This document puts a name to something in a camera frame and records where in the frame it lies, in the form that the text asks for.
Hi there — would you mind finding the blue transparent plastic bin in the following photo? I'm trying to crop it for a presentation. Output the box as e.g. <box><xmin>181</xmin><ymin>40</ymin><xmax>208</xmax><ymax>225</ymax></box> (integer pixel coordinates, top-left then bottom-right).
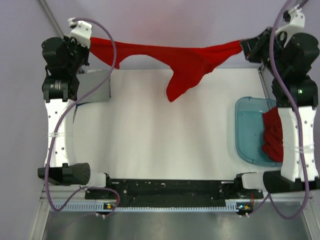
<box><xmin>235</xmin><ymin>96</ymin><xmax>282</xmax><ymax>168</ymax></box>

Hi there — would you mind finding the folded grey t shirt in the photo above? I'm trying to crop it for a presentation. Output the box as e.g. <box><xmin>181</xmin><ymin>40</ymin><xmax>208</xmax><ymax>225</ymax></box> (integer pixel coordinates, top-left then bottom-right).
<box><xmin>77</xmin><ymin>70</ymin><xmax>111</xmax><ymax>105</ymax></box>

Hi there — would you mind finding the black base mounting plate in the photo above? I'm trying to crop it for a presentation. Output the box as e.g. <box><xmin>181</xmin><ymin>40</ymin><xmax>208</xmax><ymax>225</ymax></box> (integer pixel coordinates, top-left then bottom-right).
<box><xmin>84</xmin><ymin>177</ymin><xmax>265</xmax><ymax>207</ymax></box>

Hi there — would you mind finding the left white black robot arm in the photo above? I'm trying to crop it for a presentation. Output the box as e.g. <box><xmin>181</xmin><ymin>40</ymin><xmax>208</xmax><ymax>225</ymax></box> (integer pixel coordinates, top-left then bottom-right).
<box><xmin>37</xmin><ymin>35</ymin><xmax>114</xmax><ymax>199</ymax></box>

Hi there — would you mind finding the aluminium frame post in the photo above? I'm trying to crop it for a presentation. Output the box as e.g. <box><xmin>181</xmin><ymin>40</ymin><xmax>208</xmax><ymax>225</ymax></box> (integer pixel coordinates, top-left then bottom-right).
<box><xmin>258</xmin><ymin>0</ymin><xmax>307</xmax><ymax>73</ymax></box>
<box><xmin>37</xmin><ymin>0</ymin><xmax>64</xmax><ymax>38</ymax></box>

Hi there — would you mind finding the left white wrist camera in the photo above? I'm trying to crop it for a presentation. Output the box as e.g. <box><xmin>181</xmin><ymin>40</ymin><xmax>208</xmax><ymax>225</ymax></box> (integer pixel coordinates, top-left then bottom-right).
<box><xmin>67</xmin><ymin>18</ymin><xmax>92</xmax><ymax>49</ymax></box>

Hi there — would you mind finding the right aluminium frame post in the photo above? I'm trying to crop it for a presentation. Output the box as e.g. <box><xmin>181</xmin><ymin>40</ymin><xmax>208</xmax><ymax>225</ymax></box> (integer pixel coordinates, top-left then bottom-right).
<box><xmin>258</xmin><ymin>0</ymin><xmax>307</xmax><ymax>73</ymax></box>

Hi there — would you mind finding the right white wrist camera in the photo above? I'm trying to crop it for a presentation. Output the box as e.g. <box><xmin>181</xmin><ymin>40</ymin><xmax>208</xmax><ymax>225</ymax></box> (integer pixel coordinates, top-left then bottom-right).
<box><xmin>275</xmin><ymin>4</ymin><xmax>305</xmax><ymax>41</ymax></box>

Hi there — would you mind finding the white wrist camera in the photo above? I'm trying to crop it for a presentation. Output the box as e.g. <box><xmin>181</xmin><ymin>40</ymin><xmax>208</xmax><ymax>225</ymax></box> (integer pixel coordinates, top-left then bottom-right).
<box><xmin>275</xmin><ymin>4</ymin><xmax>305</xmax><ymax>41</ymax></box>
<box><xmin>67</xmin><ymin>18</ymin><xmax>92</xmax><ymax>49</ymax></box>

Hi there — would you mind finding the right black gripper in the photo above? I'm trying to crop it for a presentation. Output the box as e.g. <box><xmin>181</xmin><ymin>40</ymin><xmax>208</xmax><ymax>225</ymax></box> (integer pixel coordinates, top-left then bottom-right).
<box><xmin>239</xmin><ymin>26</ymin><xmax>287</xmax><ymax>78</ymax></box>

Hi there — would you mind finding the folded blue shirt under grey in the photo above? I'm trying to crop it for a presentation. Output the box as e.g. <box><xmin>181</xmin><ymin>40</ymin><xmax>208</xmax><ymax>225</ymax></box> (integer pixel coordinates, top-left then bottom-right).
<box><xmin>72</xmin><ymin>102</ymin><xmax>88</xmax><ymax>123</ymax></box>

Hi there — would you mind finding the left aluminium frame post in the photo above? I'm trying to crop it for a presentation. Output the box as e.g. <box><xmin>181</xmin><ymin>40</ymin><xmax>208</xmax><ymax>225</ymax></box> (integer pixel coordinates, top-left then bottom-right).
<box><xmin>37</xmin><ymin>0</ymin><xmax>64</xmax><ymax>38</ymax></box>

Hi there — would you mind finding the light blue slotted cable duct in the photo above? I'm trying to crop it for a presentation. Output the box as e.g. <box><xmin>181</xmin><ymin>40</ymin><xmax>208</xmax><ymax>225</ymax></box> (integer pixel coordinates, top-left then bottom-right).
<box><xmin>61</xmin><ymin>201</ymin><xmax>253</xmax><ymax>213</ymax></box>

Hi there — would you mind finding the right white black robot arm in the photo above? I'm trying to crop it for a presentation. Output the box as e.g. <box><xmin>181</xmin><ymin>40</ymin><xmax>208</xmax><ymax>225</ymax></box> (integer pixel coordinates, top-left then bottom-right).
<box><xmin>233</xmin><ymin>27</ymin><xmax>320</xmax><ymax>198</ymax></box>

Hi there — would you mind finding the dark red t shirt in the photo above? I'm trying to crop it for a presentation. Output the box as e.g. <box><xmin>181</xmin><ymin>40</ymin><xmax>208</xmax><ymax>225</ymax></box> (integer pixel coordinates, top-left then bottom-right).
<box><xmin>262</xmin><ymin>107</ymin><xmax>284</xmax><ymax>163</ymax></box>

